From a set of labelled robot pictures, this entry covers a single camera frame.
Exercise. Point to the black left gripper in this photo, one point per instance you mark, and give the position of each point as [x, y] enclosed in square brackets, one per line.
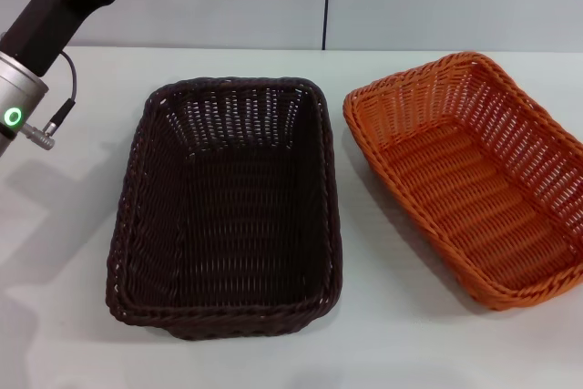
[54, 6]

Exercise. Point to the dark brown wicker basket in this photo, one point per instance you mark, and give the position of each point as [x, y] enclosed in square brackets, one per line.
[237, 225]

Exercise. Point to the orange wicker basket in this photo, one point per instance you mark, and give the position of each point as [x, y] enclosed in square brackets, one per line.
[478, 207]

